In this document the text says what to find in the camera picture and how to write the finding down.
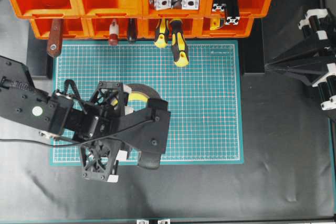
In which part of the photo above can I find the brown wooden handle tool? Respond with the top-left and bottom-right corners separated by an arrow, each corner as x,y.
47,19 -> 64,58

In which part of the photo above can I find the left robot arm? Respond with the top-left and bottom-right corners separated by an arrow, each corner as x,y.
1,57 -> 132,183

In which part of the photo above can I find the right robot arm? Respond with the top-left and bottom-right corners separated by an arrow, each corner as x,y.
265,8 -> 335,122

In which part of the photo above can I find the orange bin bottom right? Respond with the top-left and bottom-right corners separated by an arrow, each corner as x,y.
197,17 -> 254,38

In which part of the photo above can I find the silver bracket bottom right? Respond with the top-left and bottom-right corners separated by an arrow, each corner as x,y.
157,219 -> 171,224

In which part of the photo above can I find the black rack base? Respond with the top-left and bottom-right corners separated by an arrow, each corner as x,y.
26,25 -> 54,80

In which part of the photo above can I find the large yellow black screwdriver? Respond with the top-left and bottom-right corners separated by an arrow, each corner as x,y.
170,19 -> 190,67

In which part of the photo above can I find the yellow tool in bin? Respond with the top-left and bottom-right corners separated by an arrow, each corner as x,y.
209,18 -> 225,30

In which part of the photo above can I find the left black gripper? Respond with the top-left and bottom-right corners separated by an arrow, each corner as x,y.
47,79 -> 134,183

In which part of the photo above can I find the silver corner bracket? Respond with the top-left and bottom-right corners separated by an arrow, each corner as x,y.
181,0 -> 200,10
149,0 -> 172,10

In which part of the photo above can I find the dark handle tool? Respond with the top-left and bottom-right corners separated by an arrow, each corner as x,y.
127,18 -> 137,44

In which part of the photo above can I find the silver corner bracket left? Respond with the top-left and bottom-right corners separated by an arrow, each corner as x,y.
149,0 -> 172,10

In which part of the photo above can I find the silver bracket bottom left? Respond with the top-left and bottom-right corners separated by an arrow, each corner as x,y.
136,219 -> 149,224

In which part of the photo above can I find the small yellow black screwdriver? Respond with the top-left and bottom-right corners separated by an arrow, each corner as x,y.
154,18 -> 169,48

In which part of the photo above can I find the green cutting mat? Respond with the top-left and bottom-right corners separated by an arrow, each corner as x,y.
53,40 -> 244,165

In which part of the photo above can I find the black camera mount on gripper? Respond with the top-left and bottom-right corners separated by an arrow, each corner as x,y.
110,98 -> 171,170

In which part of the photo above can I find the silver corner bracket right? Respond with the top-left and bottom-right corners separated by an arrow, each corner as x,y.
181,0 -> 200,10

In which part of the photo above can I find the cream foam tape roll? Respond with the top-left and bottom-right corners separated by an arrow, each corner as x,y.
110,83 -> 160,109

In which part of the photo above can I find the orange bin bottom left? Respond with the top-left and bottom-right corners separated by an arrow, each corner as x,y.
29,18 -> 90,40

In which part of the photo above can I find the red white handle tool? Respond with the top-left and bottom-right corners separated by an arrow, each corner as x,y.
108,18 -> 119,46

